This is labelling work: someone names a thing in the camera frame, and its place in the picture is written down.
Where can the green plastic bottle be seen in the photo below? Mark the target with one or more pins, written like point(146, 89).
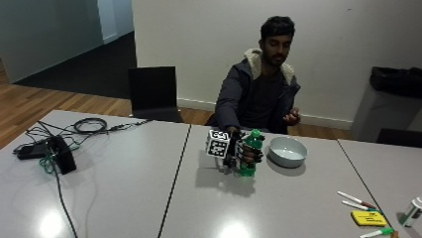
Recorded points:
point(251, 141)

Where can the white bowl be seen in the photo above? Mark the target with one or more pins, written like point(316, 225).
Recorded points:
point(287, 152)

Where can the white marker cube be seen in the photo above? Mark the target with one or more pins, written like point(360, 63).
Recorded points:
point(217, 144)

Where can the person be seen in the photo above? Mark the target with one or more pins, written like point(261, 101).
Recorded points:
point(258, 86)

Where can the green-capped white marker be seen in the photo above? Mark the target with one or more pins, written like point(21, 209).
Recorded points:
point(358, 206)

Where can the black chair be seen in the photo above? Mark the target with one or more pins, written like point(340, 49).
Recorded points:
point(153, 94)

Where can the yellow sticky note pad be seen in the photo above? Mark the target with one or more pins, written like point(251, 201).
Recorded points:
point(367, 218)

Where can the dark chair back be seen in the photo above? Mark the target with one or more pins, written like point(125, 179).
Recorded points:
point(399, 137)

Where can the bin with black bag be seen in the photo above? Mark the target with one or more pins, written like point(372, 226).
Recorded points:
point(388, 99)

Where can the green-tipped white marker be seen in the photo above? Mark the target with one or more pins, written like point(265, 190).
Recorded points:
point(376, 232)

